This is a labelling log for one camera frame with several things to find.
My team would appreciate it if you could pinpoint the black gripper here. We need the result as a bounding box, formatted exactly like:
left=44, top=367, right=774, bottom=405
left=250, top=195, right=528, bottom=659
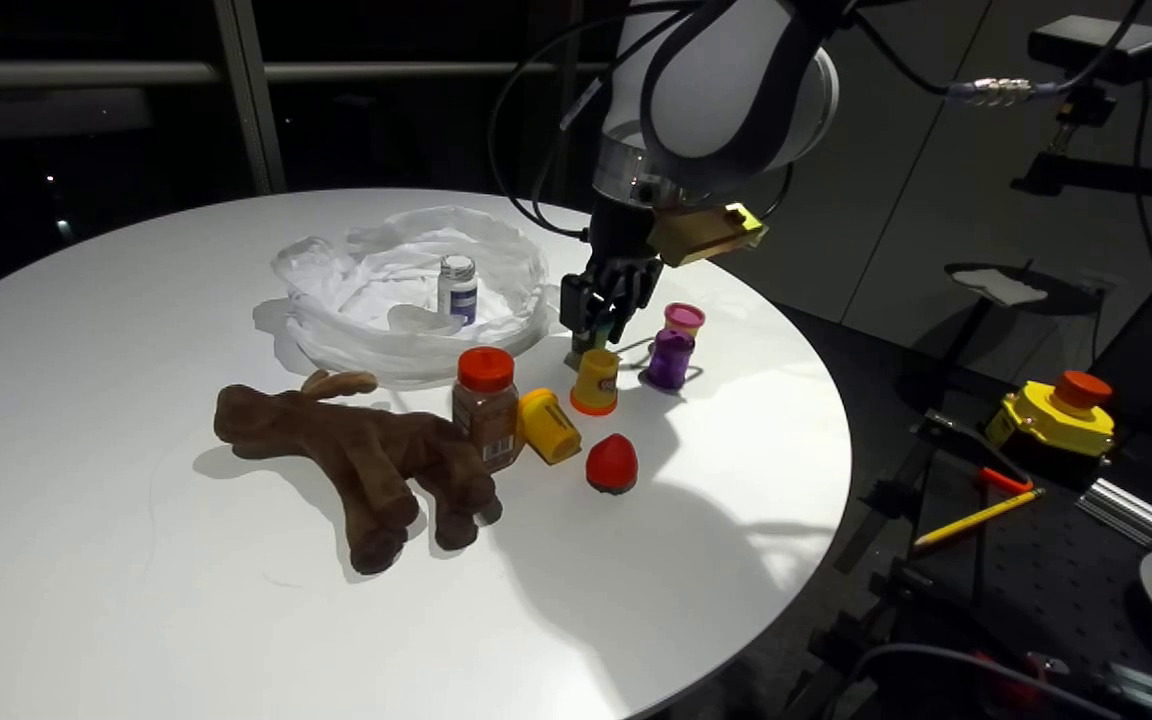
left=555, top=195, right=667, bottom=372

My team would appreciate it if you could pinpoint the purple dough can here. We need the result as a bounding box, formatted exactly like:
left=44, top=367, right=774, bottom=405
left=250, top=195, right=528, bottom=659
left=639, top=330, right=698, bottom=398

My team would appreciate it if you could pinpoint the yellow dough can pink lid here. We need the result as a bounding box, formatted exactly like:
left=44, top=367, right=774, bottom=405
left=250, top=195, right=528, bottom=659
left=661, top=302, right=711, bottom=345

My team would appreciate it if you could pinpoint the yellow plastic tub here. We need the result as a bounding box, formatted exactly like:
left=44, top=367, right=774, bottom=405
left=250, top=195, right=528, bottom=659
left=517, top=385, right=582, bottom=468

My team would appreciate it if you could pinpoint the brown spice jar red lid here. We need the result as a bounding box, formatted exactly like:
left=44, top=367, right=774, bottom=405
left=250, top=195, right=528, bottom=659
left=449, top=345, right=525, bottom=473

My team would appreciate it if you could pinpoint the white pill bottle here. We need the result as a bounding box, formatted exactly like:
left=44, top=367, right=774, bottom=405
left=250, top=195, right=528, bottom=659
left=436, top=254, right=485, bottom=338

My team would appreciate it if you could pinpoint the white plastic bag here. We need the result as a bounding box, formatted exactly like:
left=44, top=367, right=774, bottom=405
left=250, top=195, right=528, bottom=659
left=269, top=199, right=570, bottom=382

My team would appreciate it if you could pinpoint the red toy ball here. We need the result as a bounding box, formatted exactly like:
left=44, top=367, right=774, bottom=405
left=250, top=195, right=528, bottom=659
left=582, top=429, right=642, bottom=496

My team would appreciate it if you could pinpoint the brown plush moose toy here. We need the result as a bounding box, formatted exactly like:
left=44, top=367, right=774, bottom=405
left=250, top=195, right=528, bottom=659
left=208, top=365, right=508, bottom=575

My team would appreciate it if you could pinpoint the grey metal railing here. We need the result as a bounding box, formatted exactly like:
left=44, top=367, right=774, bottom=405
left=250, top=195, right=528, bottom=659
left=0, top=57, right=606, bottom=93

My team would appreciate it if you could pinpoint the yellow pencil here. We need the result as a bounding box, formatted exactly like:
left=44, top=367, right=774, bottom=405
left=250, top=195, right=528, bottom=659
left=907, top=484, right=1049, bottom=555

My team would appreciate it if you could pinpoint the yellow emergency stop button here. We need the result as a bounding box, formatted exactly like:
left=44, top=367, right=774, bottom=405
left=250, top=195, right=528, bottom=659
left=985, top=365, right=1118, bottom=463

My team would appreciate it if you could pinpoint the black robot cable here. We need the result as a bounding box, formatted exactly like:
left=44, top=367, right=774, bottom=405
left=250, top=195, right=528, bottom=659
left=485, top=16, right=611, bottom=239

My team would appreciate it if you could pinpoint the grey window frame post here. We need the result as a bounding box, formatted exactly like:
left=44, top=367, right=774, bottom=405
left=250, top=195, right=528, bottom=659
left=208, top=0, right=293, bottom=199

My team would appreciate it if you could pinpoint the red handled tool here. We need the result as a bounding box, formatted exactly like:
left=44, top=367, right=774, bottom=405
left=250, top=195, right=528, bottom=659
left=973, top=459, right=1040, bottom=502

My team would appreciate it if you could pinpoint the grey cable with connector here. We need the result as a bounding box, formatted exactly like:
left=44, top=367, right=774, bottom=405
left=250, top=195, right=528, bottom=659
left=853, top=0, right=1147, bottom=105

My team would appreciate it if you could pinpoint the black floor cable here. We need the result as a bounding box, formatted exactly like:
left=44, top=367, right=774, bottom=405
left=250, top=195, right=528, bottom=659
left=847, top=637, right=1128, bottom=720

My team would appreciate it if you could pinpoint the black camera stand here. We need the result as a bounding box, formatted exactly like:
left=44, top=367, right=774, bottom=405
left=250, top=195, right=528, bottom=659
left=1010, top=78, right=1152, bottom=208

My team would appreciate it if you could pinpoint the aluminium rail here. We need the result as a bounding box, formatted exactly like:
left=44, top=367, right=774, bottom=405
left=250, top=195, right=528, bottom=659
left=1085, top=473, right=1152, bottom=544

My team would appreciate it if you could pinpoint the black camera box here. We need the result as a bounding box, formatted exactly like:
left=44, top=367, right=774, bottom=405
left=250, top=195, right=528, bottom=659
left=1028, top=14, right=1152, bottom=84

